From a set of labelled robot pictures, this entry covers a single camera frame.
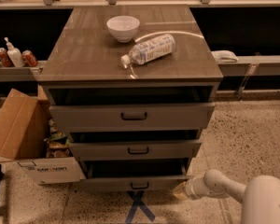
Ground grey middle drawer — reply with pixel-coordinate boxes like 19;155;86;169
70;140;201;161

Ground white ceramic bowl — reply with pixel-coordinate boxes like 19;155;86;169
106;16;140;43

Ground grey wooden drawer cabinet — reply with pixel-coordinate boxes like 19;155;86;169
36;5;224;173

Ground red soda can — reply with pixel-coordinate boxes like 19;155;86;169
22;50;38;67
0;48;13;67

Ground grey drawer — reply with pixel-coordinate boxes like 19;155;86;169
78;158;189;192
49;103;215;133
70;140;201;161

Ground brown cardboard box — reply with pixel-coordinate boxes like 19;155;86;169
0;89;85;185

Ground snack bags in box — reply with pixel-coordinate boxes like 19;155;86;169
44;119;71;158

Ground red soda can left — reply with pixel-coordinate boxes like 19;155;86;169
0;48;13;67

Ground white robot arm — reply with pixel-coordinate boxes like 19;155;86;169
173;169;280;224

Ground white folded cloth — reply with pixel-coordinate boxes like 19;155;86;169
212;50;238;63

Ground grey bottom drawer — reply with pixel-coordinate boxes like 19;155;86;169
78;158;189;192

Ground grey top drawer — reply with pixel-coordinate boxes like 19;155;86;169
49;103;215;133

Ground clear plastic water bottle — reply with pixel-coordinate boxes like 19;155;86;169
121;34;175;68

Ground red soda can right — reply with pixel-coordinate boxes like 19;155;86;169
22;50;38;67

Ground white pump soap bottle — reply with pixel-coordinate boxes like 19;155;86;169
5;37;25;67

